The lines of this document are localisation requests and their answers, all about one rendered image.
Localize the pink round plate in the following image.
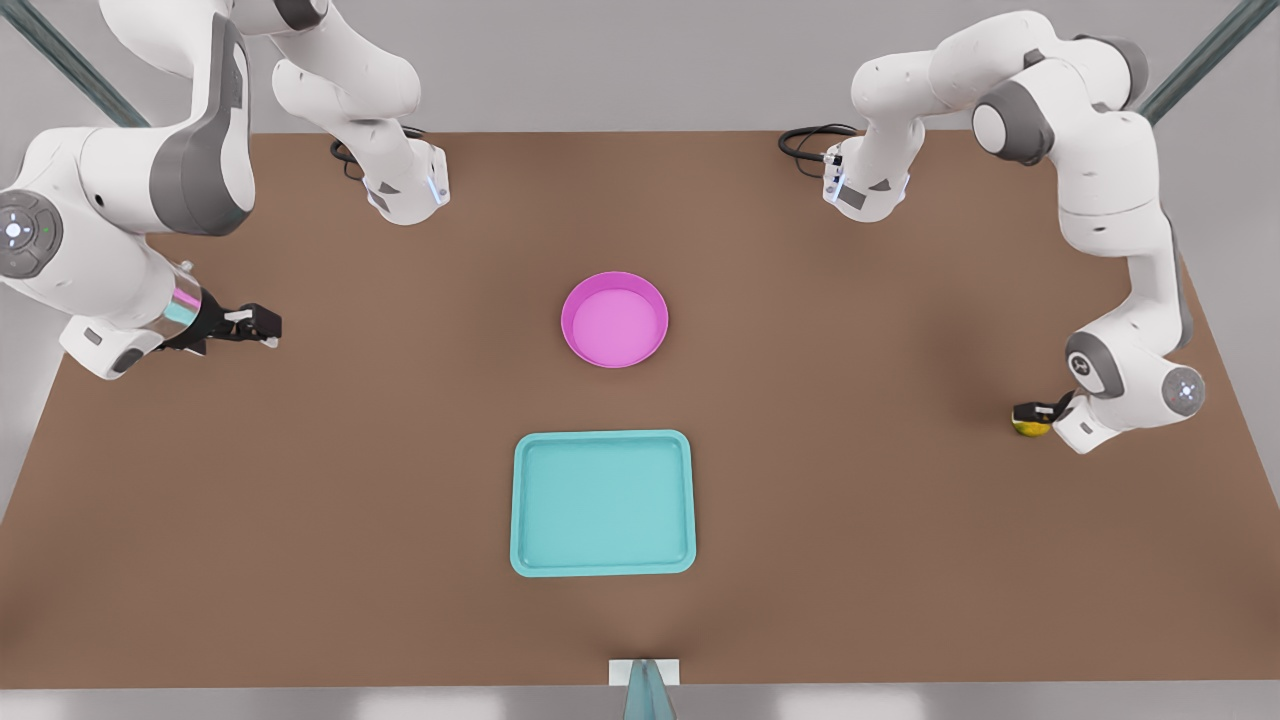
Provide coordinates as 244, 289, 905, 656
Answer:
560, 271, 670, 370

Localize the teal rectangular tray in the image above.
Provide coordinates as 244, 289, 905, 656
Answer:
509, 430, 698, 579

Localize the black cable loop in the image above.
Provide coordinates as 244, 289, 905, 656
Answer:
777, 123, 863, 182
329, 124, 428, 183

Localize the silver frame post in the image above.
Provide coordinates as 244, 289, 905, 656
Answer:
0, 0, 152, 130
622, 658, 678, 720
1139, 0, 1280, 127

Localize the white post foot plate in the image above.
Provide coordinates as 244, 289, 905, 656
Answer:
608, 658, 682, 688

